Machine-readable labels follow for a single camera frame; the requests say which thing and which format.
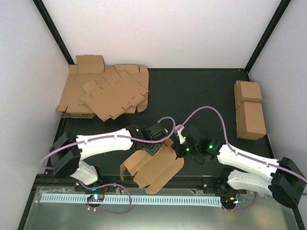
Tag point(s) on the loose top cardboard blank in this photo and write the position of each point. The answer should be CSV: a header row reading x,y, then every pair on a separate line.
x,y
113,93

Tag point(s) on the black left corner frame post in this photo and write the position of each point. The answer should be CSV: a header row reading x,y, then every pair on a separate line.
x,y
53,30

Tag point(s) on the black corner frame post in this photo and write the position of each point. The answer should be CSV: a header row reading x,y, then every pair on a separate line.
x,y
280,10
53,30

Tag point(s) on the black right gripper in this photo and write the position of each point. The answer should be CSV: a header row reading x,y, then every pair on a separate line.
x,y
176,147

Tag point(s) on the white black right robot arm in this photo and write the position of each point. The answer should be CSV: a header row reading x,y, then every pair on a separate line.
x,y
280,179

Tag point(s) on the metal base plate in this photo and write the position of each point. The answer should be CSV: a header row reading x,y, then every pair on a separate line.
x,y
254,212

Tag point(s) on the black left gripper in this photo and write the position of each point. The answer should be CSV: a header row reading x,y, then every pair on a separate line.
x,y
152,151

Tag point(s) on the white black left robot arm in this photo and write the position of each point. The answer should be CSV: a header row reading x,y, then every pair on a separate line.
x,y
74,149

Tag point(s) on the black right corner frame post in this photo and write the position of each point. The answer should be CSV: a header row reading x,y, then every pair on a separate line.
x,y
280,10

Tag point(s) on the light blue slotted cable duct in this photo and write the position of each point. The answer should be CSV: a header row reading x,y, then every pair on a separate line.
x,y
152,200

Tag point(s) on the folded cardboard box front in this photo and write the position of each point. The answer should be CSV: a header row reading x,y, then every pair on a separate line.
x,y
250,122

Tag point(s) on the small folded cardboard box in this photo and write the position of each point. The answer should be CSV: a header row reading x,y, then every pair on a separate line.
x,y
90,64

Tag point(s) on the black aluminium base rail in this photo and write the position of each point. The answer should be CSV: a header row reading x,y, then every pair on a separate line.
x,y
177,182

